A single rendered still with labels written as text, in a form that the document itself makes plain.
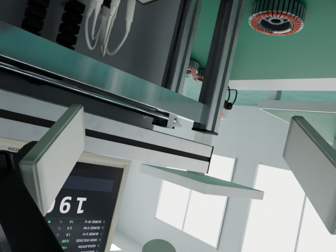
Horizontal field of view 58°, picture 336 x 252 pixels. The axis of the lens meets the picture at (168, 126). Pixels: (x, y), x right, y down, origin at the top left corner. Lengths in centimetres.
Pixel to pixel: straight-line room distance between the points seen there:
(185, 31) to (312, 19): 31
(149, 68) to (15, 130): 33
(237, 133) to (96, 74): 541
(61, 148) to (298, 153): 13
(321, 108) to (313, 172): 149
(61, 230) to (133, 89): 19
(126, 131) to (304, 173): 25
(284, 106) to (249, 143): 383
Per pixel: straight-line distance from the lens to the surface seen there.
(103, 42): 41
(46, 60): 33
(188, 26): 58
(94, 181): 40
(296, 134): 19
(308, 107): 168
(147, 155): 41
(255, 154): 544
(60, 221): 40
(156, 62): 60
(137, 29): 58
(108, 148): 37
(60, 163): 16
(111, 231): 44
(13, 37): 32
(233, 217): 561
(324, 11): 73
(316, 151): 17
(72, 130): 18
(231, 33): 50
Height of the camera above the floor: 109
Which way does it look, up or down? 4 degrees down
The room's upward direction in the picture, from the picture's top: 167 degrees counter-clockwise
